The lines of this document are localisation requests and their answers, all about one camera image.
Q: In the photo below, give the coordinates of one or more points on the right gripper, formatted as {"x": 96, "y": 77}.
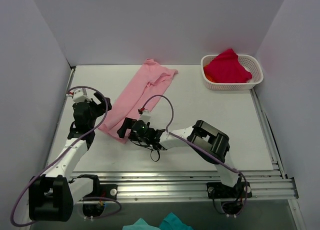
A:
{"x": 129, "y": 129}

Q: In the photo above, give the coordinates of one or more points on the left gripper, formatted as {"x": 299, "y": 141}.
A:
{"x": 94, "y": 107}

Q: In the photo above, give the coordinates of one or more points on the pink t-shirt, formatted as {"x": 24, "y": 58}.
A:
{"x": 151, "y": 79}

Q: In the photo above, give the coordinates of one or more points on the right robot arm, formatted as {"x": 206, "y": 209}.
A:
{"x": 211, "y": 144}

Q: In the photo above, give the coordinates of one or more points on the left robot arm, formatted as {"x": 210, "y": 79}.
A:
{"x": 51, "y": 195}

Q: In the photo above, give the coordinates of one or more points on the orange t-shirt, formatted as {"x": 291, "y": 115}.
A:
{"x": 208, "y": 76}

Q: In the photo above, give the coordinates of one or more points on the red t-shirt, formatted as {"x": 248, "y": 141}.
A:
{"x": 225, "y": 68}

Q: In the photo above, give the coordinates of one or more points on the white plastic basket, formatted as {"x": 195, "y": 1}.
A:
{"x": 248, "y": 62}

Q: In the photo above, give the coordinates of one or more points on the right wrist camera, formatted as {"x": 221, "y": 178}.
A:
{"x": 144, "y": 115}

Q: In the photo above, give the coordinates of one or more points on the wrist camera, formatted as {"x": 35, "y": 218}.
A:
{"x": 144, "y": 115}
{"x": 79, "y": 95}

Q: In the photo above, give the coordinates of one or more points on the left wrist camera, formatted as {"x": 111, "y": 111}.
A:
{"x": 79, "y": 95}

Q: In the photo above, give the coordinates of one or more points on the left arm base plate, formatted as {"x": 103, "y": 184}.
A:
{"x": 102, "y": 193}

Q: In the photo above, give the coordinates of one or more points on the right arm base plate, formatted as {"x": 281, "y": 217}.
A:
{"x": 217, "y": 190}

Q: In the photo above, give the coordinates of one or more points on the aluminium rail frame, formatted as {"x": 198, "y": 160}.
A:
{"x": 181, "y": 175}

